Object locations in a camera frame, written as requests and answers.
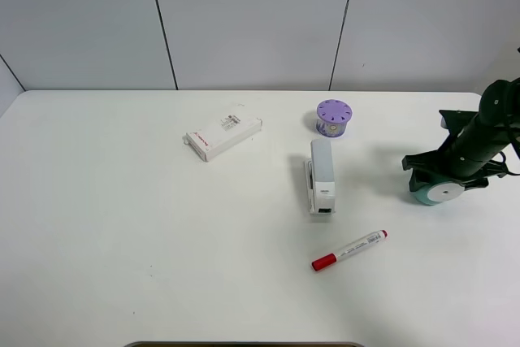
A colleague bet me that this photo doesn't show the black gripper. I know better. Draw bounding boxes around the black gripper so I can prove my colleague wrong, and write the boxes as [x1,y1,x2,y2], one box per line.
[401,150,509,193]

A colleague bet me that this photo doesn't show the teal bottle-shaped pencil sharpener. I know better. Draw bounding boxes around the teal bottle-shaped pencil sharpener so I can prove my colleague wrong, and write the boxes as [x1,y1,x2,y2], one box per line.
[412,182,466,206]

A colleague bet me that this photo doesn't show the white cardboard box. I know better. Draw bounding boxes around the white cardboard box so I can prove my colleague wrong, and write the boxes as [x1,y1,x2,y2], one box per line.
[183,110,262,163]

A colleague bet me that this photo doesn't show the white marker red cap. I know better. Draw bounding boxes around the white marker red cap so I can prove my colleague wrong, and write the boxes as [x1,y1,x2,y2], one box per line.
[310,230,388,272]

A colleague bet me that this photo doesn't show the white grey stapler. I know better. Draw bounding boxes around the white grey stapler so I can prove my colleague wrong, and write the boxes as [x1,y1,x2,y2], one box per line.
[304,139,336,215]

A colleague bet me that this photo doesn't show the purple round air freshener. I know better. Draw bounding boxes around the purple round air freshener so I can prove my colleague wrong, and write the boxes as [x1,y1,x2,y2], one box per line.
[316,99,353,138]

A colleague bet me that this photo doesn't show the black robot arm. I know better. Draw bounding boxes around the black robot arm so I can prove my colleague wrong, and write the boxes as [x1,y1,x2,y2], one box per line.
[401,79,519,206]

